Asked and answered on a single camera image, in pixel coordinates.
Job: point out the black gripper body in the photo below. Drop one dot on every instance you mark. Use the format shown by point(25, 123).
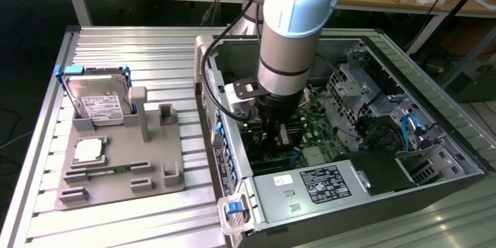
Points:
point(278, 105)

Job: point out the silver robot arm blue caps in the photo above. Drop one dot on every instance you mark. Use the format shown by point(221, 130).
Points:
point(282, 56)

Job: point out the black expansion slot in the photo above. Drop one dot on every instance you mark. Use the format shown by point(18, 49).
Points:
point(270, 159)
point(274, 168)

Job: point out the green motherboard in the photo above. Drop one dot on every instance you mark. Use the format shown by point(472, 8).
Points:
point(317, 126)

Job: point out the silver chipset heatsink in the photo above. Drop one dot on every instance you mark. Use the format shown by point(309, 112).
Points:
point(314, 155)

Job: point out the perforated metal drive cage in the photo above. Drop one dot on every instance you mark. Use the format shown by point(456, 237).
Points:
point(348, 91)

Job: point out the grey power supply with label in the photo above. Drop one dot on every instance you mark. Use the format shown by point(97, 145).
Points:
point(278, 201)

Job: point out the blue release latch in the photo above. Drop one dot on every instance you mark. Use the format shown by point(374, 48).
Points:
point(233, 208)

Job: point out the black plastic shroud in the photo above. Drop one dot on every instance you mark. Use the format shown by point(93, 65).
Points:
point(382, 172)

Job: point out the grey disk bay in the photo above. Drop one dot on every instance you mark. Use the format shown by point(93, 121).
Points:
point(429, 169)

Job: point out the grey parts rack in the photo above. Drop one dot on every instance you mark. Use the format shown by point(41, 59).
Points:
point(116, 178)

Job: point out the green RAM stick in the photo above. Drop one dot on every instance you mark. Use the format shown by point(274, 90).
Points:
point(109, 169)

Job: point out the hard disk with blue carrier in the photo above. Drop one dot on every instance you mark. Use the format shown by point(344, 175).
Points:
point(96, 100)

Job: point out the CPU chip silver lid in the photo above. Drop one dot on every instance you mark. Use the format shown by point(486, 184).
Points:
point(89, 150)

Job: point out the black computer tower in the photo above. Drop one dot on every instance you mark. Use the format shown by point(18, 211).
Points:
point(472, 85)

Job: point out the black and grey PC case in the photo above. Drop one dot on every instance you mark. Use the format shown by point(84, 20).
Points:
point(445, 201)

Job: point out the black tripod pole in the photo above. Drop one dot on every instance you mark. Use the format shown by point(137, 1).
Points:
point(453, 8)

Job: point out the cluttered wooden desk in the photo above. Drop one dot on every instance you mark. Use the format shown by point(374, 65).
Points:
point(464, 5)

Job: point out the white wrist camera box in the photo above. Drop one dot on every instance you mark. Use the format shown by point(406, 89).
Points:
point(240, 105)

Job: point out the grey aluminium post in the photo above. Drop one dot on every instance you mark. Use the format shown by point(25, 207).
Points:
point(468, 56)

